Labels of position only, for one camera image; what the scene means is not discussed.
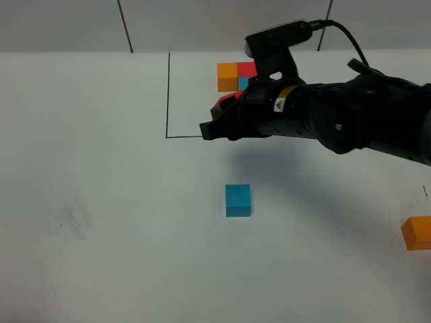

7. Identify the blue template cube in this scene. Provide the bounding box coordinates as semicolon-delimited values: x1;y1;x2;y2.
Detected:
238;77;253;91

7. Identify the black right camera cable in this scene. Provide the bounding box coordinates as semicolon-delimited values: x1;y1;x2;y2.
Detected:
308;19;381;75

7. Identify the red template cube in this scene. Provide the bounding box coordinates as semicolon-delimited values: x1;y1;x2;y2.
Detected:
236;62;257;78

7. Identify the orange template cube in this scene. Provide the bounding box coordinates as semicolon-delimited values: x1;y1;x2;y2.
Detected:
217;63;238;92

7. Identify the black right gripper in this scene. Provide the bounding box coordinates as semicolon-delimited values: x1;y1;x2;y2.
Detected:
199;48;303;141

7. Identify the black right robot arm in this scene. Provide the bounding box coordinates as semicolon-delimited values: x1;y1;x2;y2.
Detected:
200;59;430;165

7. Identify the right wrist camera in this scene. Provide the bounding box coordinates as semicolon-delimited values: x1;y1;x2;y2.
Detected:
244;21;313;59

